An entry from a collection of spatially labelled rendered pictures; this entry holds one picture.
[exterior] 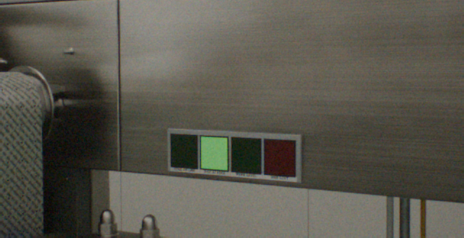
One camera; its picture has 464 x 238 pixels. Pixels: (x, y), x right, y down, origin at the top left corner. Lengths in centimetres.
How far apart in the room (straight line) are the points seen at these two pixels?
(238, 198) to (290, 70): 294
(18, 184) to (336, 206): 261
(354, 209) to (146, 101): 252
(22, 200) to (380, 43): 64
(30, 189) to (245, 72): 42
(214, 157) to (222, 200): 290
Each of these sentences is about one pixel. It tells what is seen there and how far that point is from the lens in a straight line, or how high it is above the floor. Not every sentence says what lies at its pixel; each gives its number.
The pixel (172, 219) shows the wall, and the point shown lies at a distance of 441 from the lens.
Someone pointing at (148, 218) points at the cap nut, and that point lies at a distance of 139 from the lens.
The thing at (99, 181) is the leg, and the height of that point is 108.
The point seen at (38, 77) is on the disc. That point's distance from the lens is 145.
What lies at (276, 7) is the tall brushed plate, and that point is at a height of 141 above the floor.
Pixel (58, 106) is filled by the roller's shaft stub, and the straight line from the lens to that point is 151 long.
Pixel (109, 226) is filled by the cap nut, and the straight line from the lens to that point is 145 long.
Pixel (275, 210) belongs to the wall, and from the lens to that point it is 403.
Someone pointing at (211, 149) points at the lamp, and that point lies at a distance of 130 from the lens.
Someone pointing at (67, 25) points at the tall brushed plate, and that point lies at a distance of 151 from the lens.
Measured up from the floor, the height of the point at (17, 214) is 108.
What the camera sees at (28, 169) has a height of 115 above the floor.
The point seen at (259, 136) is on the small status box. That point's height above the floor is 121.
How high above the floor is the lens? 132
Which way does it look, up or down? 3 degrees down
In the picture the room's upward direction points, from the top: straight up
